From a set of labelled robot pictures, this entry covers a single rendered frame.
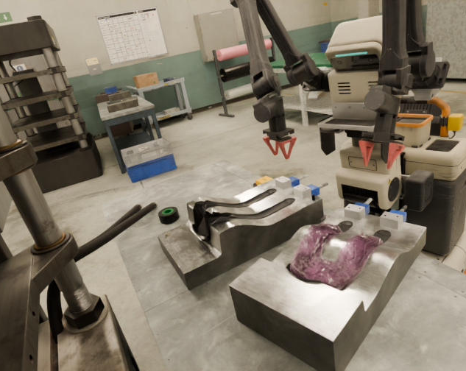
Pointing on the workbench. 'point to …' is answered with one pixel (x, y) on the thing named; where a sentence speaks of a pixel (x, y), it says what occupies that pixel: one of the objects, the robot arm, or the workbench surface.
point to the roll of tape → (168, 215)
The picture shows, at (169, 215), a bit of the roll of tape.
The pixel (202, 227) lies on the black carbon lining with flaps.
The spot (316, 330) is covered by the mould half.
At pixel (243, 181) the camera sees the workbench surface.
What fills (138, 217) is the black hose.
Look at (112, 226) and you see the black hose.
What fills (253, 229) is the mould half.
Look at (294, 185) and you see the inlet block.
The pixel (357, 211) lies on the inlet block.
